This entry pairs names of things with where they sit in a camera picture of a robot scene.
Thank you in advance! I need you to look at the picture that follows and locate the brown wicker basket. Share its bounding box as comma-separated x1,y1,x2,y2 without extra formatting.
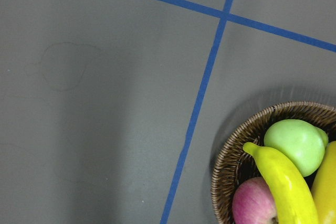
211,101,335,223

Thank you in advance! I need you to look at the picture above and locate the yellow banana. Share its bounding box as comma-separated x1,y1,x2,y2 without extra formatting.
311,141,335,223
243,142,319,223

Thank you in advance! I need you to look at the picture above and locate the green pear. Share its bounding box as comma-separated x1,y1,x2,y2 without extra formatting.
264,119,329,177

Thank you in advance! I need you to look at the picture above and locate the pink red apple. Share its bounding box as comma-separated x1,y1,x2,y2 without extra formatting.
232,177,278,224

